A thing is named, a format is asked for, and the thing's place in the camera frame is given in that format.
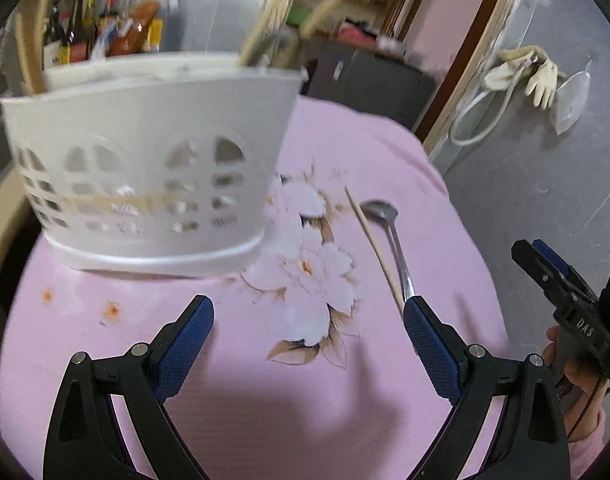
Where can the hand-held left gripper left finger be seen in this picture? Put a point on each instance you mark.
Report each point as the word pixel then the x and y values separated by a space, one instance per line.
pixel 185 350

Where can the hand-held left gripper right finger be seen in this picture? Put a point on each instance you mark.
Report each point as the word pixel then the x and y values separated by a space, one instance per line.
pixel 430 345

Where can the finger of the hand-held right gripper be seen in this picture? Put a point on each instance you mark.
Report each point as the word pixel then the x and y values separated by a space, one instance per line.
pixel 555 257
pixel 535 265

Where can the deep-bowl metal spoon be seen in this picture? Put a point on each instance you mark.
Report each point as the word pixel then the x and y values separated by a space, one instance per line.
pixel 380 210

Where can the white plastic utensil holder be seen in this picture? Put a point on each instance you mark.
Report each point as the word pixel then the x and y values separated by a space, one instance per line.
pixel 160 110

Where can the person's right forearm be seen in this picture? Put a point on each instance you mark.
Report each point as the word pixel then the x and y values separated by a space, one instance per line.
pixel 587 445

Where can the person's right hand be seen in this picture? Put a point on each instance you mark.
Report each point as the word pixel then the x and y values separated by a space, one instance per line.
pixel 582 380

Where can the pink floral blanket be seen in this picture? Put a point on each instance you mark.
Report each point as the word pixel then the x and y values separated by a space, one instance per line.
pixel 285 410

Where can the clear plastic bag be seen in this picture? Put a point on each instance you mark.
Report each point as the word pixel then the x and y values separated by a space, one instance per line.
pixel 570 105

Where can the cream rubber glove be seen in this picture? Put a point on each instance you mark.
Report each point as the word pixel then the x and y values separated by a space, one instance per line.
pixel 510 67
pixel 542 82

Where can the dark grey cabinet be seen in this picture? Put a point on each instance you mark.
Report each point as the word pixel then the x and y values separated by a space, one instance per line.
pixel 375 85

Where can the white pot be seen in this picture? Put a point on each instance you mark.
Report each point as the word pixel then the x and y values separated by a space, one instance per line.
pixel 391 44

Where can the pink red cloth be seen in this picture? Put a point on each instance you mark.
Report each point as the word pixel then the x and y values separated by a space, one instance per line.
pixel 357 32

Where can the white and blue bag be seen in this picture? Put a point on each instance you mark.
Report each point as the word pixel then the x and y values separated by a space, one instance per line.
pixel 102 42

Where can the green box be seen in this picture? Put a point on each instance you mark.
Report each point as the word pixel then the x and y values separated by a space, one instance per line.
pixel 297 14

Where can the wooden door frame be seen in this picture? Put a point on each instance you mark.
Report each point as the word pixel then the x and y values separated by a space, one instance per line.
pixel 477 35

